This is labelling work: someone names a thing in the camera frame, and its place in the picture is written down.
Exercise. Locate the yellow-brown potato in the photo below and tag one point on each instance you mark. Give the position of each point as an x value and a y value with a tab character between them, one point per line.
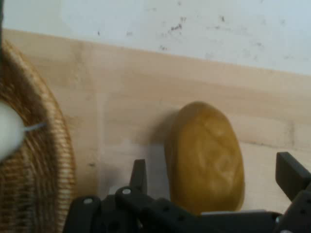
206	160

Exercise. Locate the white round vegetable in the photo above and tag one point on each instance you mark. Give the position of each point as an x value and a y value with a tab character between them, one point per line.
8	133

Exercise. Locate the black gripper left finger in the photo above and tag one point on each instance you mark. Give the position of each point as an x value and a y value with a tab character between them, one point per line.
136	206

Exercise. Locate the light wooden cutting board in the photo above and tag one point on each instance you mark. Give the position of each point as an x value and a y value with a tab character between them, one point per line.
136	97

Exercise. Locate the woven wicker basket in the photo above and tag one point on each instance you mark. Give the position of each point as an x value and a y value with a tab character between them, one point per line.
36	170

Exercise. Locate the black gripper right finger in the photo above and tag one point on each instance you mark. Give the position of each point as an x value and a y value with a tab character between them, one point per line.
291	177

